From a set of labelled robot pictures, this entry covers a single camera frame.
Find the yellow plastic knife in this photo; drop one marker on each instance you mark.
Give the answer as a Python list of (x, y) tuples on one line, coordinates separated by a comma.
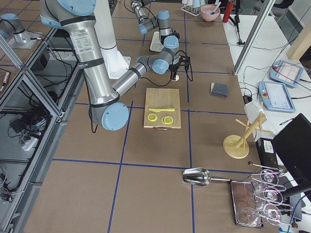
[(161, 110)]

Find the teach pendant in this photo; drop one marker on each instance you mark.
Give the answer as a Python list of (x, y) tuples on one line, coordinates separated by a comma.
[(287, 73), (275, 97)]

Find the pink bowl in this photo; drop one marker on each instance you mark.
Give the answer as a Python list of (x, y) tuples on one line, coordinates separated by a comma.
[(209, 13)]

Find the black laptop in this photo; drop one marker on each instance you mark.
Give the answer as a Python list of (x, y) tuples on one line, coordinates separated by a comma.
[(293, 146)]

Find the black glass rack tray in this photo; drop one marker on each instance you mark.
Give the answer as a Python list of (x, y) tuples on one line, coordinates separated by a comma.
[(242, 195)]

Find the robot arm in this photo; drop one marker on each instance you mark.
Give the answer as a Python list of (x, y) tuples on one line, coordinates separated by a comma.
[(90, 28), (146, 24)]

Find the bamboo cutting board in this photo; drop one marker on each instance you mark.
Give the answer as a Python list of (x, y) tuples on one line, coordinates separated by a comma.
[(162, 98)]

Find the wine glass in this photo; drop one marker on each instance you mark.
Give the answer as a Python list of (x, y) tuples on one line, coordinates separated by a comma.
[(248, 217)]

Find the red bottle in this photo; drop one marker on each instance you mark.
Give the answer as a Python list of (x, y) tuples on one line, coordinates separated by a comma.
[(228, 10)]

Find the metal scoop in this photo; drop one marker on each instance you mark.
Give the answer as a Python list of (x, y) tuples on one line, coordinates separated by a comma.
[(200, 176)]

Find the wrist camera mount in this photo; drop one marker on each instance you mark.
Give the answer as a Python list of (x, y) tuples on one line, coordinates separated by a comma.
[(184, 61)]

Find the grey folded cloth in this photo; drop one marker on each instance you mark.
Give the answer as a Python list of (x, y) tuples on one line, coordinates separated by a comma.
[(219, 89)]

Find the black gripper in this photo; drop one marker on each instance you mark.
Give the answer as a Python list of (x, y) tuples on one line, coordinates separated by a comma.
[(174, 68)]

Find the near teach pendant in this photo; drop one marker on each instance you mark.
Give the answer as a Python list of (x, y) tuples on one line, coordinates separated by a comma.
[(275, 97)]

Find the aluminium frame post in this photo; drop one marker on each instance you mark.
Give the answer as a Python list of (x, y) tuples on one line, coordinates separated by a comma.
[(263, 14)]

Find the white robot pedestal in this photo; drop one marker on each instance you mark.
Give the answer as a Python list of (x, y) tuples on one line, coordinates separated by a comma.
[(116, 64)]

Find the wooden mug tree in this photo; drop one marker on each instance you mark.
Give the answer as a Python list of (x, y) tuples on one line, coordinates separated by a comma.
[(236, 146)]

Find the white bear tray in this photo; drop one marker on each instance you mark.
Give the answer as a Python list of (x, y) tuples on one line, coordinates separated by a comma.
[(156, 44)]

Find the far teach pendant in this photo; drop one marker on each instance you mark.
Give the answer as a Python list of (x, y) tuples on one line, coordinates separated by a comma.
[(287, 73)]

